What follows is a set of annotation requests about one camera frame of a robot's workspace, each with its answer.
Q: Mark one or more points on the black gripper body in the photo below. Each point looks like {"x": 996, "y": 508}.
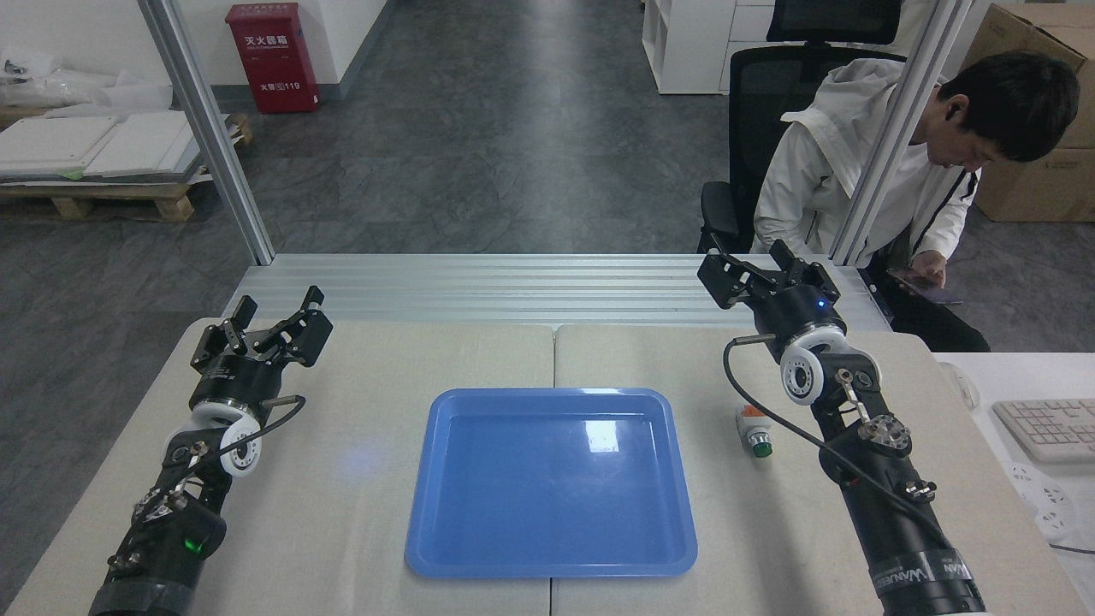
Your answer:
{"x": 233, "y": 379}
{"x": 804, "y": 312}

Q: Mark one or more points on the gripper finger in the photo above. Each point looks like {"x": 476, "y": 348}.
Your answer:
{"x": 804, "y": 272}
{"x": 224, "y": 338}
{"x": 727, "y": 278}
{"x": 299, "y": 334}

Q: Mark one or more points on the green push button switch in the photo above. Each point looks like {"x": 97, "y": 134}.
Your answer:
{"x": 756, "y": 432}

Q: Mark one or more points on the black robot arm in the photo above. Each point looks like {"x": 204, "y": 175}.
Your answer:
{"x": 167, "y": 530}
{"x": 890, "y": 496}

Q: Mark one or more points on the blue plastic tray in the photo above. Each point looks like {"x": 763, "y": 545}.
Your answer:
{"x": 552, "y": 488}

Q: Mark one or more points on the person's hand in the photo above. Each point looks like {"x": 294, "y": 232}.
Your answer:
{"x": 929, "y": 267}

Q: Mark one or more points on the person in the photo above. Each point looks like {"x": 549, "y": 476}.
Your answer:
{"x": 821, "y": 162}

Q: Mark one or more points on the dark smartphone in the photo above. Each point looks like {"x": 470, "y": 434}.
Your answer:
{"x": 937, "y": 293}

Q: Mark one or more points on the wooden pallet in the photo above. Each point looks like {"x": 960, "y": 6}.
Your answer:
{"x": 120, "y": 198}

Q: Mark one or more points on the white computer mouse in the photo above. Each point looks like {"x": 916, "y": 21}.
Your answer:
{"x": 962, "y": 387}

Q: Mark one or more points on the black office chair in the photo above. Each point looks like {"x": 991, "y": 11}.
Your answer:
{"x": 770, "y": 94}

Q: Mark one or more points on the white desk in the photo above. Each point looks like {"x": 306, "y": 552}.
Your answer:
{"x": 1026, "y": 376}

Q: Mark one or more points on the white flat boards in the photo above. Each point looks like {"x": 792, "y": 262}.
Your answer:
{"x": 85, "y": 145}

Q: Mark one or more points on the white shelf cabinet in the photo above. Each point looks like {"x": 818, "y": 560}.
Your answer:
{"x": 689, "y": 43}

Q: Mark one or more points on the small cardboard box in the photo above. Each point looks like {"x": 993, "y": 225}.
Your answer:
{"x": 1039, "y": 188}

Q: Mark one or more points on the white keyboard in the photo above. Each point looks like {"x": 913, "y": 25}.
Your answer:
{"x": 1052, "y": 428}

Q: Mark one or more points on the red fire extinguisher box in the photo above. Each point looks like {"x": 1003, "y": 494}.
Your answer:
{"x": 272, "y": 60}

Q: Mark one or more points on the clear plastic bags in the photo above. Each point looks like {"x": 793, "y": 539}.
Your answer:
{"x": 51, "y": 85}

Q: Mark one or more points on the white power strip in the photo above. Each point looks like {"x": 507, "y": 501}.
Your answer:
{"x": 1048, "y": 500}

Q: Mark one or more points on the large cardboard box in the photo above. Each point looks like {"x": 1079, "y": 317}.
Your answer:
{"x": 1026, "y": 30}

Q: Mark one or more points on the silver aluminium post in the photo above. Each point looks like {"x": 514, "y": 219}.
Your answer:
{"x": 898, "y": 137}
{"x": 210, "y": 137}

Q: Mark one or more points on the silver aluminium rail platform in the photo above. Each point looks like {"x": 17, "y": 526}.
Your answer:
{"x": 513, "y": 291}

